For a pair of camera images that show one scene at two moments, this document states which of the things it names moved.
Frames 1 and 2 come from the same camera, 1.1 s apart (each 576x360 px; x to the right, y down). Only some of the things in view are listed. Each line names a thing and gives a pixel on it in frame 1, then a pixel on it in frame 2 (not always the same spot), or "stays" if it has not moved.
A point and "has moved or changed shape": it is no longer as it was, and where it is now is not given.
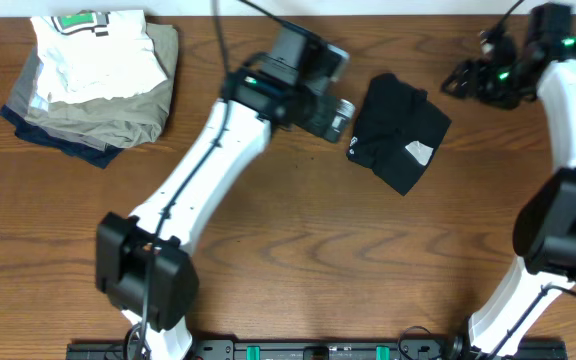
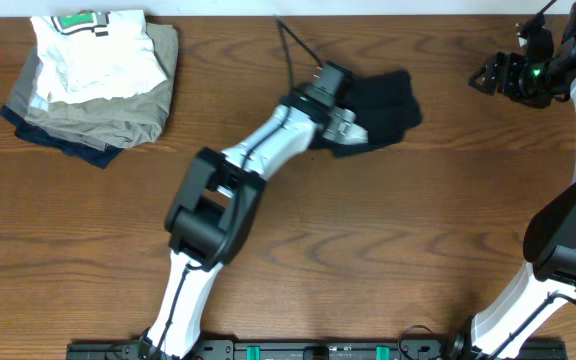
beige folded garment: x=103 y=123 stays
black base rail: x=316 y=349 stays
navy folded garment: x=99 y=154 stays
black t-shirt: x=397 y=132 has moved or changed shape
